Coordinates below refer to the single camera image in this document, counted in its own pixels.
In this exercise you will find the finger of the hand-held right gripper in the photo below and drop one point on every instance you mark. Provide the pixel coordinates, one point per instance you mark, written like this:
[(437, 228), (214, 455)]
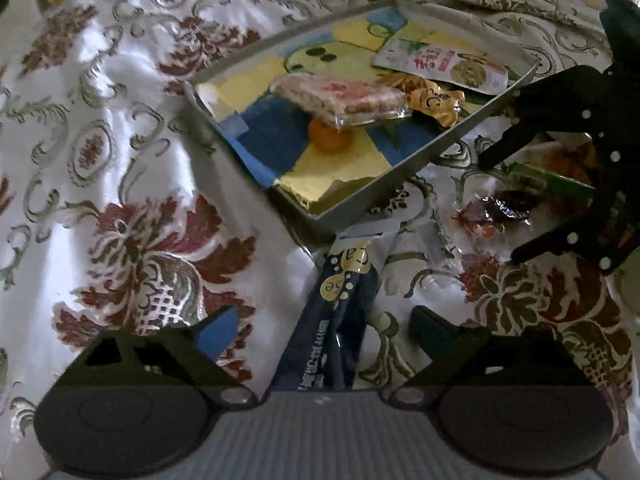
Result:
[(565, 245), (545, 105)]

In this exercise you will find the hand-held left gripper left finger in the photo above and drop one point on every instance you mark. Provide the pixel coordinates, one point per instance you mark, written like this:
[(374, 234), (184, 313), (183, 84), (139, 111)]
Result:
[(217, 334)]

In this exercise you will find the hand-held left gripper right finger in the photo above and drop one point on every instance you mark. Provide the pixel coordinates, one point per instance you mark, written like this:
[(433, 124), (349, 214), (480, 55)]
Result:
[(432, 332)]

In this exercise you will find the orange snack pouch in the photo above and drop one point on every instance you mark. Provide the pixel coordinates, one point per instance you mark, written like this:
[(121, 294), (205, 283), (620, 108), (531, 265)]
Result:
[(570, 157)]

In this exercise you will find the green snack packet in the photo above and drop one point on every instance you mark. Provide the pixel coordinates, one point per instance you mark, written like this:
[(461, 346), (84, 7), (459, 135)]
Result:
[(550, 180)]

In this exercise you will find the dark blue snack stick packet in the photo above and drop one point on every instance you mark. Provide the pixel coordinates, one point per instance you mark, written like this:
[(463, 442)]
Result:
[(325, 330)]

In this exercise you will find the white green snack pouch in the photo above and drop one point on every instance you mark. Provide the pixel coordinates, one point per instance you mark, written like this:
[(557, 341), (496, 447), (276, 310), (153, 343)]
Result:
[(445, 62)]

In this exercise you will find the gold foil snack packet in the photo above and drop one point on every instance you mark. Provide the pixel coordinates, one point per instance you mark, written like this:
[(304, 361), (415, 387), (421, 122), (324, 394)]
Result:
[(430, 95)]

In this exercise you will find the grey tray with cartoon liner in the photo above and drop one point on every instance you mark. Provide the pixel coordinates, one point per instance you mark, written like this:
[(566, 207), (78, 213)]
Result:
[(310, 160)]

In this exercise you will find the clear nougat cake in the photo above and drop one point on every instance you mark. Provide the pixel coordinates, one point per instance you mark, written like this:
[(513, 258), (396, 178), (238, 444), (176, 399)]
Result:
[(340, 97)]

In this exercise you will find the small mandarin orange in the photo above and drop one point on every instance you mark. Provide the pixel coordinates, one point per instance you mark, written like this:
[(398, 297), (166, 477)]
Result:
[(327, 135)]

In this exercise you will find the clear plastic packet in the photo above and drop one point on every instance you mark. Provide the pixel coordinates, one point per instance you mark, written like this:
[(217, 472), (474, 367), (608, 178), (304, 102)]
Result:
[(430, 255)]

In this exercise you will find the floral printed satin blanket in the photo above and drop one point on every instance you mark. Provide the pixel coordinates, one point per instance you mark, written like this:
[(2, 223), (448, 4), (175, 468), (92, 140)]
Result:
[(125, 160)]

